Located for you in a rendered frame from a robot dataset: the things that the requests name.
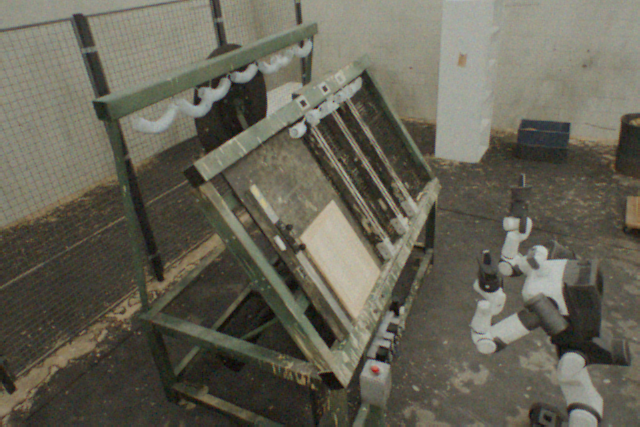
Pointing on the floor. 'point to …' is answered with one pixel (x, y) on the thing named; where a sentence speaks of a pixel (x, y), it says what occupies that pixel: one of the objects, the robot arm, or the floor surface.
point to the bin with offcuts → (628, 145)
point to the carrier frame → (246, 351)
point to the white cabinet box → (468, 74)
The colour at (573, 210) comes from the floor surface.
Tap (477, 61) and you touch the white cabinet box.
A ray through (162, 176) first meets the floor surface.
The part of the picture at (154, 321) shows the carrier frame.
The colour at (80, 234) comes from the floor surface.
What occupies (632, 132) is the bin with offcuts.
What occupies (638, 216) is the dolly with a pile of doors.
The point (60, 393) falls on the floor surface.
